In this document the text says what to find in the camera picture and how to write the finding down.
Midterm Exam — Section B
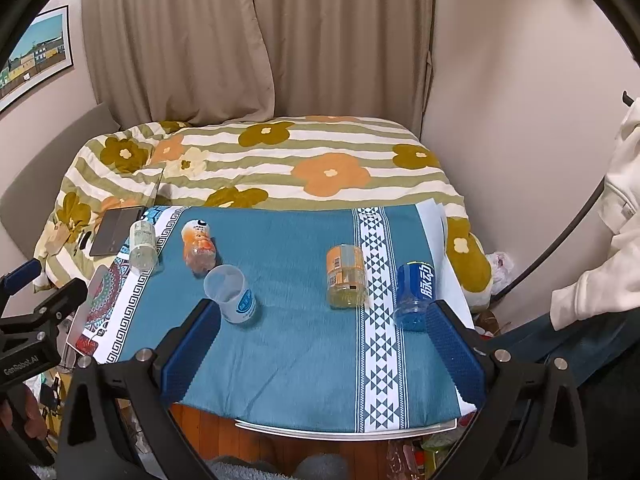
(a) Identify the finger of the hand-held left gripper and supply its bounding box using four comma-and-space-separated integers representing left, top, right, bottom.
0, 277, 89, 337
0, 259, 44, 306

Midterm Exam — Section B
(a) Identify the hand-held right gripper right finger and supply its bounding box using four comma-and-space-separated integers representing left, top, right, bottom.
427, 300, 604, 480

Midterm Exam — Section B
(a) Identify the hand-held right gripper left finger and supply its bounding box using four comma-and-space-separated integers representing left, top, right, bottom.
57, 299, 223, 480

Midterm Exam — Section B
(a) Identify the clear plastic cup blue label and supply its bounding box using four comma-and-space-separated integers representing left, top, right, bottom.
203, 264, 258, 325

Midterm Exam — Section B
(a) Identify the person's left hand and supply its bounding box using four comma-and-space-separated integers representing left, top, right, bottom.
0, 385, 49, 442

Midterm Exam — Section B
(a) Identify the blue drink bottle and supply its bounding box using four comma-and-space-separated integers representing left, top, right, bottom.
393, 260, 437, 332

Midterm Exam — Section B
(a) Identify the grey laptop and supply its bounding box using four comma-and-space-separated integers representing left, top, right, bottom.
89, 170, 165, 258

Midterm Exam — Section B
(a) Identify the clear plastic bottle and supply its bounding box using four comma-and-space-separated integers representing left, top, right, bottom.
128, 220, 161, 272

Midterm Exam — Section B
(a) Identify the white plastic bag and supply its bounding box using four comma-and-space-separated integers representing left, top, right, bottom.
484, 251, 516, 288

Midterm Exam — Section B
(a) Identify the teal patterned tablecloth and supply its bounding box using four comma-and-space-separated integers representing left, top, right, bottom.
77, 204, 477, 434

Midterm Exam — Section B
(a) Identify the orange drink bottle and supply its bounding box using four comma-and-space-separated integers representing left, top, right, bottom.
180, 218, 217, 275

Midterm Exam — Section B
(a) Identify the blue denim garment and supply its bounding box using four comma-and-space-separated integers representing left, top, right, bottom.
487, 305, 640, 387

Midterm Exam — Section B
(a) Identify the grey fuzzy slipper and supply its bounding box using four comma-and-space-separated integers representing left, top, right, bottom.
294, 452, 352, 480
206, 454, 297, 480

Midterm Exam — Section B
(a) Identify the yellow jar orange label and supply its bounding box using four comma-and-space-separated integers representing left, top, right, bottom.
326, 243, 367, 310

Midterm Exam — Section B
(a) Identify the black curved tube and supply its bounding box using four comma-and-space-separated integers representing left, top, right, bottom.
489, 87, 635, 311

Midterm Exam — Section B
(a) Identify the white hooded garment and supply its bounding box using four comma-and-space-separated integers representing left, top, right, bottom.
549, 105, 640, 332

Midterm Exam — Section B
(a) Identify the flowered striped blanket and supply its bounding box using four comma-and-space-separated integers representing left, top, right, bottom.
33, 115, 495, 312

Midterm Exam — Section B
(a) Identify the beige curtain panel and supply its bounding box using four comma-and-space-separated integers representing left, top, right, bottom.
244, 0, 437, 132
81, 0, 277, 127

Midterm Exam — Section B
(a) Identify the framed wall picture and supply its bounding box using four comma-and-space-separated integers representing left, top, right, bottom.
0, 5, 76, 113

